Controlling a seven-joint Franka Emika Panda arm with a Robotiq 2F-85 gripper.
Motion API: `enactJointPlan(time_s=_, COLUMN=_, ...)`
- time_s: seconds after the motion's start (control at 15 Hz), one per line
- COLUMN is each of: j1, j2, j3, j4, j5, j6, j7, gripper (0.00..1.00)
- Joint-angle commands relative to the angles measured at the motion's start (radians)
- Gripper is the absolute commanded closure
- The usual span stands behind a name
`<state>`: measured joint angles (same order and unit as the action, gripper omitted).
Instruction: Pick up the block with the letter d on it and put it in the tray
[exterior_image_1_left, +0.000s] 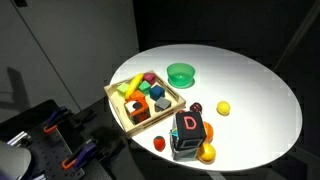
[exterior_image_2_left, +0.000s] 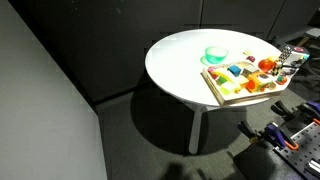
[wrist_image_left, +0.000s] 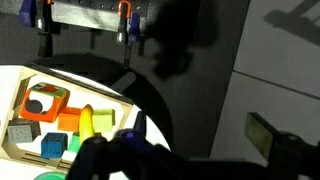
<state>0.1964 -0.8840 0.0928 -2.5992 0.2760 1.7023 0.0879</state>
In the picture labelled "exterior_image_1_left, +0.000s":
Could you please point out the black fabric block letter D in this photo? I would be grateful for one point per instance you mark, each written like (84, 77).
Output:
(190, 129)

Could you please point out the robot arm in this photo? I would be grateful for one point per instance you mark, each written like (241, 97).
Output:
(14, 162)

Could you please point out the wooden tray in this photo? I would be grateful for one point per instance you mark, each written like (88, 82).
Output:
(117, 106)

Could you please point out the blue cube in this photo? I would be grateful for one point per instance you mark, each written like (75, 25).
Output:
(156, 92)

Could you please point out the grey cube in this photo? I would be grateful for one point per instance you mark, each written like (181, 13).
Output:
(162, 104)

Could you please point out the magenta cube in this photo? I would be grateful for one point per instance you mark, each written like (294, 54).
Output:
(150, 78)

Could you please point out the green plastic bowl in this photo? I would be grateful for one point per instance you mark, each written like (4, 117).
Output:
(180, 75)

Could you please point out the yellow banana toy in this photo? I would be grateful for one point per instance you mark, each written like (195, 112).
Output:
(134, 84)

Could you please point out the lime green cube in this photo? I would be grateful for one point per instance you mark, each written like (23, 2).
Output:
(122, 89)

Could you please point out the dark red plum toy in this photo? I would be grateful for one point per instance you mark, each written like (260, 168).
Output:
(196, 107)

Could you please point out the red strawberry toy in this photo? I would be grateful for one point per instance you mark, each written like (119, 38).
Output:
(159, 143)

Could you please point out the orange fruit toy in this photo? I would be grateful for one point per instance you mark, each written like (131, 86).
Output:
(209, 132)

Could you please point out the yellow lemon toy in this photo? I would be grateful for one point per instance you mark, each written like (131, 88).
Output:
(223, 108)

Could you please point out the yellow fruit toy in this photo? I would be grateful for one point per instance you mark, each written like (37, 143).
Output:
(206, 153)

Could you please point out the purple orange clamp near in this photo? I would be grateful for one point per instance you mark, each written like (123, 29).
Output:
(81, 156)

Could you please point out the purple orange clamp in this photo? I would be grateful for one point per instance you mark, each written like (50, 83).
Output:
(81, 156)
(55, 118)

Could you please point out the white round table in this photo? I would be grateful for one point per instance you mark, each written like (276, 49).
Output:
(265, 119)

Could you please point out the purple orange clamp far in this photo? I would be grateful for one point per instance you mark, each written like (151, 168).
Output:
(55, 118)

